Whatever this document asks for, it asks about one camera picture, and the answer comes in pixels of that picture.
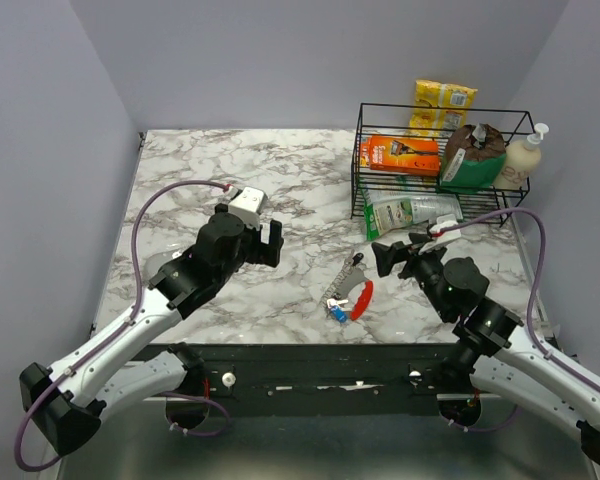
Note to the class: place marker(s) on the yellow snack packet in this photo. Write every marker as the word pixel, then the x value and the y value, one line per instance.
pixel 439 108

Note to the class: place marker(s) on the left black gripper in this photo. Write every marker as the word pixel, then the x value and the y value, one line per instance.
pixel 264 253

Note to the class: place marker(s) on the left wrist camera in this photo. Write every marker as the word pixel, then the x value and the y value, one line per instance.
pixel 243 210

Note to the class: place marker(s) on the blue key tag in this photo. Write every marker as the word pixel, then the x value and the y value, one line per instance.
pixel 339 314

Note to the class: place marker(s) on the clear plastic wrapper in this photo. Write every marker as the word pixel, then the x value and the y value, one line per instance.
pixel 154 262

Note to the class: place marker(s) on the cream lotion pump bottle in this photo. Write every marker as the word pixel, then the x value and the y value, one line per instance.
pixel 522 157

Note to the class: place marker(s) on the black key tag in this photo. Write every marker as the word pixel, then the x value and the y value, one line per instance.
pixel 357 258

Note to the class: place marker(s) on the black mounting base rail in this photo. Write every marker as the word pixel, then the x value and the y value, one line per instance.
pixel 263 380

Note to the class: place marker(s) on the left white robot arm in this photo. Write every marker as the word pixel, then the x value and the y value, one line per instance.
pixel 69 400

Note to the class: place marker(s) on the orange razor box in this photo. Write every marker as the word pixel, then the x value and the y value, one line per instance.
pixel 399 154

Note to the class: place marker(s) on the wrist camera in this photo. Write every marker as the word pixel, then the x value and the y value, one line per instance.
pixel 243 210
pixel 442 231

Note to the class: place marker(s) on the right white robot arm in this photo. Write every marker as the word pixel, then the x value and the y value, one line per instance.
pixel 496 350

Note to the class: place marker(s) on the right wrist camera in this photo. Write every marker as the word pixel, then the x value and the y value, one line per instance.
pixel 442 231

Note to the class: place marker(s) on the brown green bag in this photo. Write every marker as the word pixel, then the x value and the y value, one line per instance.
pixel 473 157

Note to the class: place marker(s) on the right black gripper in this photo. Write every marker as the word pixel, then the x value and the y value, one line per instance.
pixel 398 251

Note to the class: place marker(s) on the green white flat pouch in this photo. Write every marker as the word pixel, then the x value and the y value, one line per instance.
pixel 385 211

